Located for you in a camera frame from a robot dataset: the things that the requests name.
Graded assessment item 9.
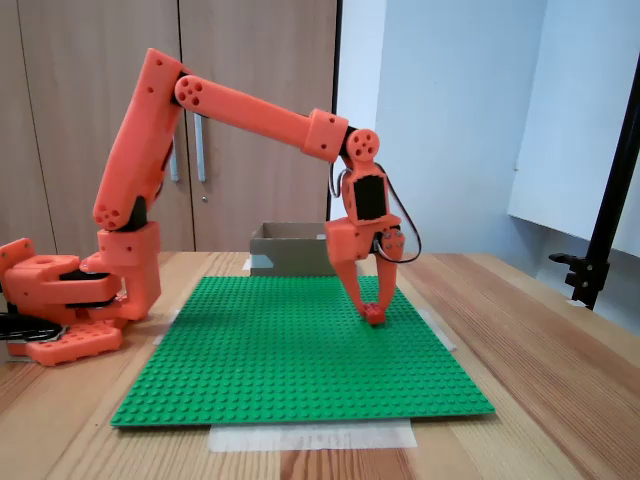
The cardboard box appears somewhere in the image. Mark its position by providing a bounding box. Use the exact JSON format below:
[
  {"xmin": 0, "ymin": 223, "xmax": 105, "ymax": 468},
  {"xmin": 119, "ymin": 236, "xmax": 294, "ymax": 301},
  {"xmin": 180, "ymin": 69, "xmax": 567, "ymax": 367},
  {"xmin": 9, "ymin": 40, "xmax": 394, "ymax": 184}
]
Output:
[{"xmin": 249, "ymin": 221, "xmax": 335, "ymax": 277}]

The white panel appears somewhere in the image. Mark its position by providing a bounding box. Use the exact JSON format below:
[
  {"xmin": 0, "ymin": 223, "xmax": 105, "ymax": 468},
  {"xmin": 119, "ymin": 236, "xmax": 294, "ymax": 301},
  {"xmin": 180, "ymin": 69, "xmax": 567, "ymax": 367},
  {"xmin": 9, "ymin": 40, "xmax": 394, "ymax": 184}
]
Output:
[{"xmin": 507, "ymin": 0, "xmax": 640, "ymax": 259}]

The thin servo cable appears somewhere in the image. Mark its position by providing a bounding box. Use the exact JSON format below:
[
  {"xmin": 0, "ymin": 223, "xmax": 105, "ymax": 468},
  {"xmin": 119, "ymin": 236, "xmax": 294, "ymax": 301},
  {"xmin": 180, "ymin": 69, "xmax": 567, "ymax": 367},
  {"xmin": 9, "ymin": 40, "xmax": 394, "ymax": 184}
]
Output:
[{"xmin": 329, "ymin": 162, "xmax": 424, "ymax": 264}]

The wooden cabinet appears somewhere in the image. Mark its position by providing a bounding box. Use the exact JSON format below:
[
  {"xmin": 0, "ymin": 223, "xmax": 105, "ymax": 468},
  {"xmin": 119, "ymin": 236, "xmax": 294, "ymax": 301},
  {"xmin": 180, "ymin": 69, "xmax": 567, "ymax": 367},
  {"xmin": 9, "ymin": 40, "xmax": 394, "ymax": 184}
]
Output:
[{"xmin": 0, "ymin": 0, "xmax": 344, "ymax": 254}]

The green lego baseplate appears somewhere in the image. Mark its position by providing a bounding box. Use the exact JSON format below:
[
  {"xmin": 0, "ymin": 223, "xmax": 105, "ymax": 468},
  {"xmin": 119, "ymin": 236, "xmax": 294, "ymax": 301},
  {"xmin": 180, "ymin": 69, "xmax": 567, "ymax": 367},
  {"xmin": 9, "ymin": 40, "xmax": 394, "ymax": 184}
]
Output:
[{"xmin": 109, "ymin": 274, "xmax": 497, "ymax": 430}]

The black camera stand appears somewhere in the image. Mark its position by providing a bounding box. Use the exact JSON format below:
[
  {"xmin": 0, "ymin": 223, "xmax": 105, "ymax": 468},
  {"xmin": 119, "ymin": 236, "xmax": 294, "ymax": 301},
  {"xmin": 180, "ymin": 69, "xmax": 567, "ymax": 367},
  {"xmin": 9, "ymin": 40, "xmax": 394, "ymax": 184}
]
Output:
[{"xmin": 548, "ymin": 74, "xmax": 640, "ymax": 312}]

